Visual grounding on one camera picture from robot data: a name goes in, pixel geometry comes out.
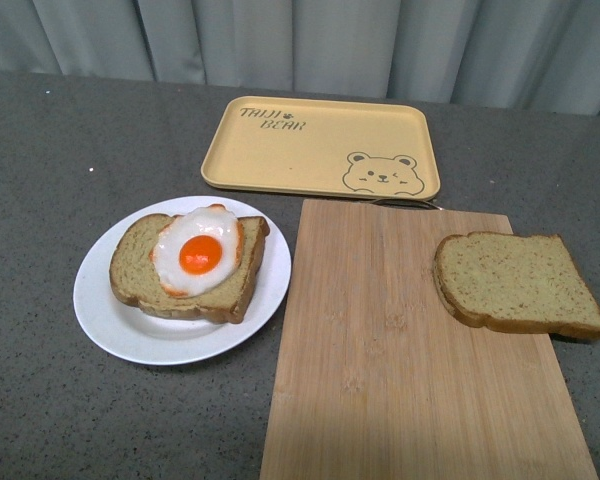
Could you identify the fried egg toy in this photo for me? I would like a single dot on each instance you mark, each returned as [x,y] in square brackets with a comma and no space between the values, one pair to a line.
[198,251]

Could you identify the bread slice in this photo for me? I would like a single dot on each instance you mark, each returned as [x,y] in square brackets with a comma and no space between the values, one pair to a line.
[135,283]
[515,284]

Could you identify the yellow bear tray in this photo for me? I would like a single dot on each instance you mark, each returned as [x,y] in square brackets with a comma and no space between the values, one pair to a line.
[323,147]

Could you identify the grey curtain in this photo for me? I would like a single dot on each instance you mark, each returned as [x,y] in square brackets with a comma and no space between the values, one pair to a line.
[537,55]

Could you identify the metal cutting board handle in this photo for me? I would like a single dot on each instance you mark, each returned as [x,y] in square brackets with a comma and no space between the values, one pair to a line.
[406,203]

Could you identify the bamboo cutting board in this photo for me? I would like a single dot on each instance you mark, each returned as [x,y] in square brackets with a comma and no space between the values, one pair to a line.
[375,380]

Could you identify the white round plate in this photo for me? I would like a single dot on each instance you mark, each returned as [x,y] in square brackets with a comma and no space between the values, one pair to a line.
[132,335]

